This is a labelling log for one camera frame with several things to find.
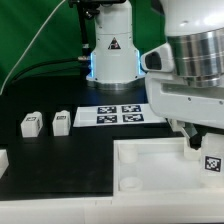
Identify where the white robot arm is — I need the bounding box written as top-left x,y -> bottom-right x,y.
68,0 -> 224,149

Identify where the white square table top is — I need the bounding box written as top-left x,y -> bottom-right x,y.
113,137 -> 224,204

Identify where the black cable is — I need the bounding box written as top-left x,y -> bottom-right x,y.
5,57 -> 88,88

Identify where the white L-shaped obstacle fence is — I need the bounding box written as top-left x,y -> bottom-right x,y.
0,199 -> 224,224

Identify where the white cable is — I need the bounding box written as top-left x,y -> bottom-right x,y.
0,0 -> 67,95

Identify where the white part at left edge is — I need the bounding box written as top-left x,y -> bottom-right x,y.
0,149 -> 9,178

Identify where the white sheet with AprilTags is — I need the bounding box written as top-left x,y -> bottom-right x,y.
73,104 -> 166,127

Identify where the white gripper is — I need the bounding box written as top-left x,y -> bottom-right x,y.
141,43 -> 224,149

